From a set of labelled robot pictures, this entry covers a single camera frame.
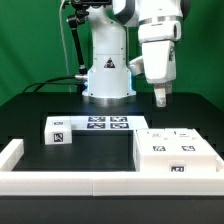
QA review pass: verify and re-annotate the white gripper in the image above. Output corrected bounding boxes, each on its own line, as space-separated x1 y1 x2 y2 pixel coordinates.
142 40 176 107

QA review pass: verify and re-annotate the white cabinet body box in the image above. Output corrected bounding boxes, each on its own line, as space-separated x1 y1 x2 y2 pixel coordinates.
133 128 224 174

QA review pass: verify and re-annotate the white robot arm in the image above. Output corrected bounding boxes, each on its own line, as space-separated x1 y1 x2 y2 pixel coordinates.
83 0 191 107

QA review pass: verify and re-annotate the white cabinet top block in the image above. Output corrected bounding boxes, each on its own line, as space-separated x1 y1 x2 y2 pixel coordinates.
44 116 72 145

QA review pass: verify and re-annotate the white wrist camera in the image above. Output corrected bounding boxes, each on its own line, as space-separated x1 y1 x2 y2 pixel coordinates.
129 56 144 76

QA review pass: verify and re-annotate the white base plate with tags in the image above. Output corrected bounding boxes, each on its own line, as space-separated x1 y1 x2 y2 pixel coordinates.
71 116 148 130

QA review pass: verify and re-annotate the black cable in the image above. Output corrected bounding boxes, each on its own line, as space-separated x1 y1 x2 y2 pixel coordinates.
22 75 88 94

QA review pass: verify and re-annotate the white cable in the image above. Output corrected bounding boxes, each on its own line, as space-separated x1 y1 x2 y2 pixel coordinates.
58 0 73 94

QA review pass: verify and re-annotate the white u-shaped boundary frame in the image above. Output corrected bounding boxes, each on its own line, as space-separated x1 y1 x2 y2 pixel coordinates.
0 139 224 196

